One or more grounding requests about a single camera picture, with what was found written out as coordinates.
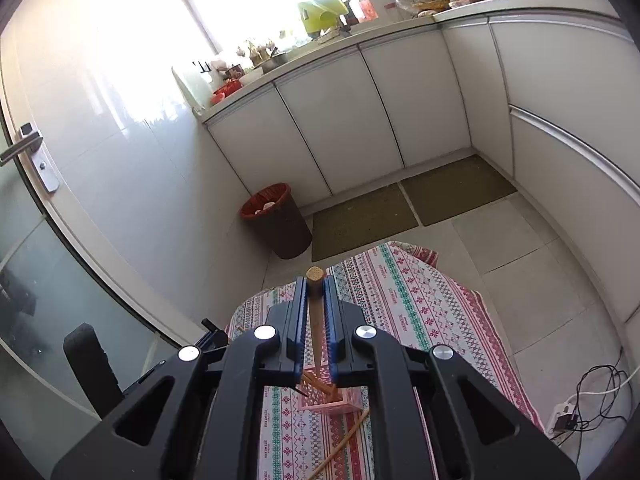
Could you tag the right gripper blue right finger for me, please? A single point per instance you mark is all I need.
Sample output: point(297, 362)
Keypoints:
point(335, 337)

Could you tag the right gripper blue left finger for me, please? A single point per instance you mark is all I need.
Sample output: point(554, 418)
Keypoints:
point(295, 333)

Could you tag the wooden chopstick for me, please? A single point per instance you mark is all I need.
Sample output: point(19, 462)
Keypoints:
point(314, 278)
point(344, 442)
point(330, 391)

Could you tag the black chopstick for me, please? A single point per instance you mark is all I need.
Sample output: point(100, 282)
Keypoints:
point(300, 390)

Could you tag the wooden chopstick in basket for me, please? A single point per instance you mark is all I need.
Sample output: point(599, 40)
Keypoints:
point(330, 391)

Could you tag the patterned pink green tablecloth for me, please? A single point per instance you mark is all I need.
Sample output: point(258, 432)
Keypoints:
point(400, 289)

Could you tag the pink lattice utensil basket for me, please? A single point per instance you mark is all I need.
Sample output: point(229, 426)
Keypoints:
point(351, 401)

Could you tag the red rimmed trash bin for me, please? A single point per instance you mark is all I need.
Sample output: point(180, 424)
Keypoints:
point(274, 217)

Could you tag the olive floor mat left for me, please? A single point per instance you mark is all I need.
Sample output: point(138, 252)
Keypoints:
point(363, 220)

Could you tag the olive floor mat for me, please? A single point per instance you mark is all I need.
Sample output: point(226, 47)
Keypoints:
point(456, 188)
point(363, 220)

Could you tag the olive floor mat right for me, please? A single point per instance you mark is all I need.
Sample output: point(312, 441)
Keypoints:
point(456, 188)

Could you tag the red bowl on counter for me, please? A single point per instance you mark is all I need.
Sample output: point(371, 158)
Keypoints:
point(227, 89)

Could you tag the white power strip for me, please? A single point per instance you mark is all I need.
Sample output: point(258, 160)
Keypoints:
point(564, 417)

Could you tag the metal door handle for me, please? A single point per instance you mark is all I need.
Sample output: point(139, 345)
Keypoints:
point(31, 144)

